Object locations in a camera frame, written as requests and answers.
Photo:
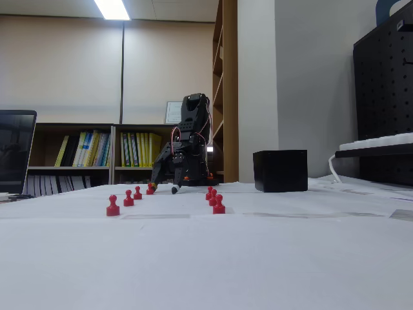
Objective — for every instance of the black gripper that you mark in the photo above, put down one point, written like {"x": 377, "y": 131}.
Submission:
{"x": 170, "y": 157}

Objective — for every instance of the black square container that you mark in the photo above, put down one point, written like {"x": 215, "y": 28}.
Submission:
{"x": 280, "y": 171}

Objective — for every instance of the yellow green binder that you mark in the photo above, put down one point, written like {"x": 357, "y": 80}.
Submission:
{"x": 124, "y": 150}
{"x": 133, "y": 150}

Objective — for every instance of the low wooden bookshelf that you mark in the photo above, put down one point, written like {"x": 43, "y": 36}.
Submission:
{"x": 138, "y": 126}
{"x": 74, "y": 124}

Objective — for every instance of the framed white notice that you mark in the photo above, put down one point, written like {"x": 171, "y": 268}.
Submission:
{"x": 172, "y": 113}

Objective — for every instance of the light blue book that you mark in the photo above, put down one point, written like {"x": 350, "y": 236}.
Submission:
{"x": 104, "y": 150}

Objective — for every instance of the white yellow book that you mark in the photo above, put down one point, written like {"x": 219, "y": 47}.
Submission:
{"x": 81, "y": 148}

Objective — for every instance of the white paper table cover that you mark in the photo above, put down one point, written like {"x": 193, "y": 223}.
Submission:
{"x": 206, "y": 258}

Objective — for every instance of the tall wooden bookshelf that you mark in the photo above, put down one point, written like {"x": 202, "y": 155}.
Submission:
{"x": 230, "y": 97}

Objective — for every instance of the black binder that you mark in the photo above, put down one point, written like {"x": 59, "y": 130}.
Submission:
{"x": 71, "y": 151}

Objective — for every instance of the thin yellow book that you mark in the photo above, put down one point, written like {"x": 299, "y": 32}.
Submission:
{"x": 62, "y": 151}

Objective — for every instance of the white grey volumes row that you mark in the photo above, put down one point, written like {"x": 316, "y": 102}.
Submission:
{"x": 58, "y": 185}

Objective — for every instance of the black laptop screen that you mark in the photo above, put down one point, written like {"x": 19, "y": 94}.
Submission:
{"x": 14, "y": 151}

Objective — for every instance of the ceiling light panel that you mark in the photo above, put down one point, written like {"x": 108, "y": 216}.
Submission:
{"x": 111, "y": 9}

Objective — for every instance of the white power strip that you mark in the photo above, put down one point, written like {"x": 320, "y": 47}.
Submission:
{"x": 380, "y": 140}

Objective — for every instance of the black perforated pegboard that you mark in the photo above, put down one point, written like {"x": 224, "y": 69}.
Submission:
{"x": 384, "y": 97}

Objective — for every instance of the blue chair backrest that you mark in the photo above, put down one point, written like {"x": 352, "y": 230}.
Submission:
{"x": 382, "y": 13}

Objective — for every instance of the black wall conduit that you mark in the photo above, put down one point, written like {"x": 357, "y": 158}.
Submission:
{"x": 122, "y": 71}

